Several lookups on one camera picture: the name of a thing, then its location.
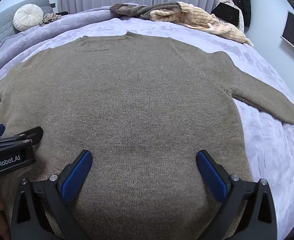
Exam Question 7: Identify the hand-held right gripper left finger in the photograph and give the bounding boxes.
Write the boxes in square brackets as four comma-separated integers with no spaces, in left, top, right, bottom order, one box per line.
[10,149,93,240]

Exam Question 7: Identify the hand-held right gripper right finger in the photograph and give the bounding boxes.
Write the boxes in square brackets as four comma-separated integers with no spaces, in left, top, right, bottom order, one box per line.
[196,150,278,240]

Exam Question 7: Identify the olive brown knit sweater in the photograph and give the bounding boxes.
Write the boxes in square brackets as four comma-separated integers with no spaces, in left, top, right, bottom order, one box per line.
[0,31,294,240]

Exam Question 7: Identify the lavender plush blanket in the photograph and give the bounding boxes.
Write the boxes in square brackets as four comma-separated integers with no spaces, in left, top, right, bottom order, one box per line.
[0,4,294,240]

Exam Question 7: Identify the grey quilted headboard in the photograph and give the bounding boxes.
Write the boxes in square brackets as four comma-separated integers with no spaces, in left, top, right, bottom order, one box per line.
[0,0,56,59]

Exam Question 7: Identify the round white pleated pillow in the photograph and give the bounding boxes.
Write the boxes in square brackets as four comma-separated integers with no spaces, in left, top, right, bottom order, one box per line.
[13,4,44,32]

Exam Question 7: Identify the small beige crumpled cloth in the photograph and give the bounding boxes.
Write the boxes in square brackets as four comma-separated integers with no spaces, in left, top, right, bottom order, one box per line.
[40,12,62,27]

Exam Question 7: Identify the cream striped fleece garment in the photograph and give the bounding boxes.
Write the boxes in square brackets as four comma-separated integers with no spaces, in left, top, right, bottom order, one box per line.
[149,2,254,47]

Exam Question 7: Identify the white hanging garment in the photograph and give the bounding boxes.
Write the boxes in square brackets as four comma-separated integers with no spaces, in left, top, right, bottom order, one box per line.
[216,0,246,33]

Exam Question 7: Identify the brown and cream knit garments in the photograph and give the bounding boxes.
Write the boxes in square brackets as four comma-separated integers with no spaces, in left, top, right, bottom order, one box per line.
[110,2,185,21]

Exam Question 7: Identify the black glittery bag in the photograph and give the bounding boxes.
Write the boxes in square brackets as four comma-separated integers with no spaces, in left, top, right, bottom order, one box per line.
[211,1,240,26]

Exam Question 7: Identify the curved white monitor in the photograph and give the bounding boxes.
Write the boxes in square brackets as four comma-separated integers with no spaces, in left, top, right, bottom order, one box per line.
[280,10,294,62]

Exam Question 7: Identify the black puffer jacket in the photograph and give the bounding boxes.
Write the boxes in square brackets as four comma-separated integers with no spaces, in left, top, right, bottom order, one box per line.
[227,0,252,27]

